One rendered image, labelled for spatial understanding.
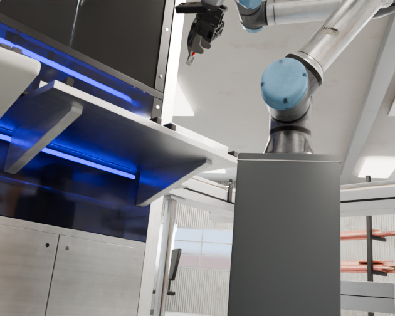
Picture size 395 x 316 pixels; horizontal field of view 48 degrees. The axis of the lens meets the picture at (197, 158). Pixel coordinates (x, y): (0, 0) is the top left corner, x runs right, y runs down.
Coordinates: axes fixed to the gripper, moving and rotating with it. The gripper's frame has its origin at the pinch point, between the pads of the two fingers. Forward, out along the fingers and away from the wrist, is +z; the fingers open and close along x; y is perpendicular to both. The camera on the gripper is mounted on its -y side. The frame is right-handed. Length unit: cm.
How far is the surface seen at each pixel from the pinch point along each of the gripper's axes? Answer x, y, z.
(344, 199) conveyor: 36, 75, 51
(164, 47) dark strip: 22.8, -22.1, 21.1
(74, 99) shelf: -57, -1, -10
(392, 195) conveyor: 35, 89, 35
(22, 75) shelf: -77, 4, -31
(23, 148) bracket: -61, -15, 15
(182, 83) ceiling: 350, -152, 297
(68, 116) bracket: -57, -3, -3
